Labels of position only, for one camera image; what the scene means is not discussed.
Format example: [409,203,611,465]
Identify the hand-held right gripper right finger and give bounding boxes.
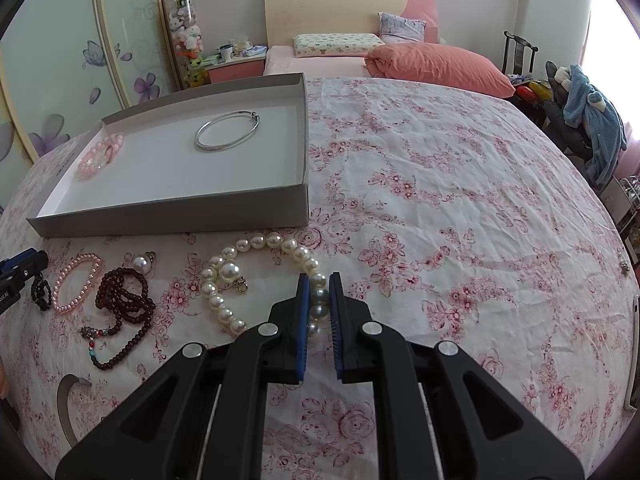
[329,273,585,480]

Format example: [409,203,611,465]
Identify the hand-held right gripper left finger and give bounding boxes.
[55,274,312,480]

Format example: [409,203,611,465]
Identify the black bead bracelet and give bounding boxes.
[30,279,53,311]

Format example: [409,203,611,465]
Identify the pink pearl bracelet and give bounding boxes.
[52,254,106,316]

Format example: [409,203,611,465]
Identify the white pearl necklace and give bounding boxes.
[200,231,331,341]

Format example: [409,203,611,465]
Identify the large pearl pendant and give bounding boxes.
[131,251,157,276]

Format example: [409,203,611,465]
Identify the grey cardboard box tray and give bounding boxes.
[26,72,311,238]

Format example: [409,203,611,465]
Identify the dark brown bead mala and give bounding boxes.
[80,267,157,372]

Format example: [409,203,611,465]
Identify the grey crescent piece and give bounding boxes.
[56,374,93,448]

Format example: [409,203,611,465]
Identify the silver bangle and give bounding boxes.
[195,111,261,151]

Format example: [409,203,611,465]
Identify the flower print sliding wardrobe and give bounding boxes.
[0,0,183,161]

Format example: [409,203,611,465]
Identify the plain pink bed sheet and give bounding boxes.
[263,45,368,78]

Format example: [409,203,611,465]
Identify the pink white nightstand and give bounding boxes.
[206,55,267,84]

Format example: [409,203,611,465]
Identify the floral print flat pillow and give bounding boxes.
[292,33,382,58]

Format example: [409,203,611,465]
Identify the folded orange quilt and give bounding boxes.
[364,42,516,99]

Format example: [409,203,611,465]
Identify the clear tube of plush toys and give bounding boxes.
[165,0,208,88]

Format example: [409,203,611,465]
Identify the purple print pillow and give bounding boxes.
[377,12,428,43]

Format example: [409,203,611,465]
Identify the cream pink headboard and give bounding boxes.
[263,0,441,48]

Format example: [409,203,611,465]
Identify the red yellow toy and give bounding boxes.
[517,80,551,103]

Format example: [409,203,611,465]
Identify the dark wooden chair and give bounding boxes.
[502,31,540,78]

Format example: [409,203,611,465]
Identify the blue fleece robe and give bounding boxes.
[564,65,628,186]

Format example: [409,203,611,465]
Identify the pink crystal bead bracelet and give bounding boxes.
[76,132,125,178]

